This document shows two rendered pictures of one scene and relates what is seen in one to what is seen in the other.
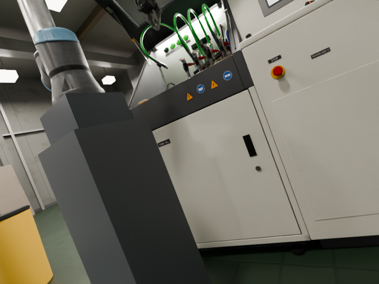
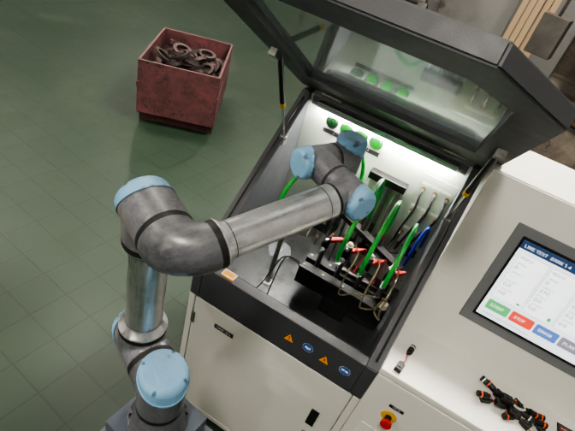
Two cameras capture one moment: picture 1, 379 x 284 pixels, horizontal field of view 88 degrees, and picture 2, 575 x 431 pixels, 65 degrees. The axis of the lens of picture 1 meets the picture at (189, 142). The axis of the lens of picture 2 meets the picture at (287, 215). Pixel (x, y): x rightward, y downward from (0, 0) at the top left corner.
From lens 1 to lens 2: 1.40 m
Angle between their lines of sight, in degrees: 36
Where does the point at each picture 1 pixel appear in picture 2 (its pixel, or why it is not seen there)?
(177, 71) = not seen: hidden behind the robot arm
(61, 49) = (166, 413)
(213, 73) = (333, 355)
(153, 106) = (239, 298)
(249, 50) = (383, 382)
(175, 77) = not seen: hidden behind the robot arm
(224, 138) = (294, 392)
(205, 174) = (249, 387)
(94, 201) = not seen: outside the picture
